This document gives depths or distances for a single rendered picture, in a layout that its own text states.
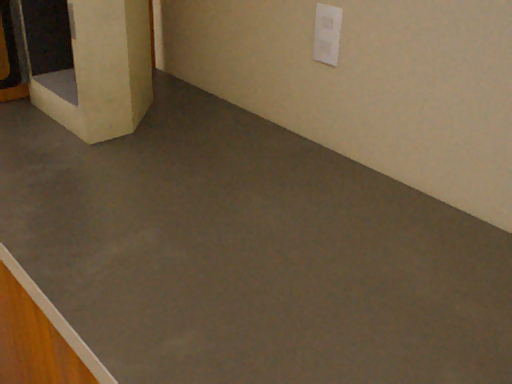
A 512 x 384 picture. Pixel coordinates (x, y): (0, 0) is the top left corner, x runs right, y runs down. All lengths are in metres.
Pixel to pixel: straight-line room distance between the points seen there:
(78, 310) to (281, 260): 0.32
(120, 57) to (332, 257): 0.64
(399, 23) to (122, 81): 0.57
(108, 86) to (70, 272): 0.52
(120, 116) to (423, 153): 0.63
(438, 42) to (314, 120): 0.36
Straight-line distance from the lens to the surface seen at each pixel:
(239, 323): 0.92
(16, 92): 1.77
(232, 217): 1.16
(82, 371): 1.07
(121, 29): 1.43
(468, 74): 1.22
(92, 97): 1.43
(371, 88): 1.36
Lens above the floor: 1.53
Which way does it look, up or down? 31 degrees down
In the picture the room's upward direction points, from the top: 1 degrees counter-clockwise
